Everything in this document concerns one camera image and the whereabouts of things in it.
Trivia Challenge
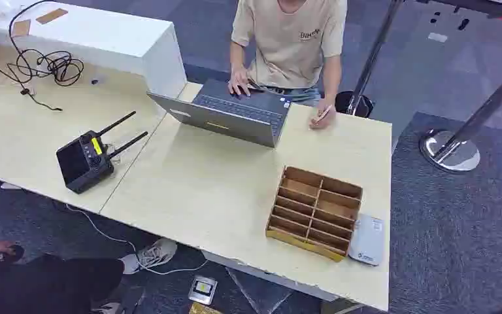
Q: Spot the small card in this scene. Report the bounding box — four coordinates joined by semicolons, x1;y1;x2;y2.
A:
314;104;333;125

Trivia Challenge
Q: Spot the grey laptop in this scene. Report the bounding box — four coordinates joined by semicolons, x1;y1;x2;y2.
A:
146;78;293;149

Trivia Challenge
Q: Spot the wooden compartment box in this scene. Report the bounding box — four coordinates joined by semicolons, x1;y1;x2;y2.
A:
265;166;363;263

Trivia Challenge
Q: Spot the silver floor socket plate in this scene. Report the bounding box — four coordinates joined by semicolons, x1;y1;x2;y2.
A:
188;275;218;306

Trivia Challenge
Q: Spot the white flat device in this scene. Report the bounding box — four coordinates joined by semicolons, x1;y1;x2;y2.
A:
348;213;385;267

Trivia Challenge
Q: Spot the black remote controller with antennas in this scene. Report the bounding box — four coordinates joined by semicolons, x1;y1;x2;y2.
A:
56;111;149;194

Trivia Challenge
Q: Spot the white box counter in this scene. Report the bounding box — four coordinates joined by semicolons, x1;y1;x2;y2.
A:
0;0;188;99

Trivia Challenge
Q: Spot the seated person in black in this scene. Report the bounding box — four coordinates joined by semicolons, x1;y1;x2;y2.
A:
0;237;178;314

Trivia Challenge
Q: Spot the brown tape patch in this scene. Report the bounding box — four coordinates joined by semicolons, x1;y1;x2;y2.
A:
35;8;69;25
11;19;32;38

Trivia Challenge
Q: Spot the chrome stanchion post black base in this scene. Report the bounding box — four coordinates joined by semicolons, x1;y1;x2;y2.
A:
335;0;404;118

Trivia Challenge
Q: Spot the white cable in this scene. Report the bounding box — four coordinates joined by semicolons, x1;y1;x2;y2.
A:
65;203;209;277

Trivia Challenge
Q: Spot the chrome stanchion post with base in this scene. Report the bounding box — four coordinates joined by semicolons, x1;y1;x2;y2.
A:
419;58;502;173

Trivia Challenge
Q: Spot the black coiled cable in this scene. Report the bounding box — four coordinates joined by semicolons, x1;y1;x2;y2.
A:
0;0;85;113

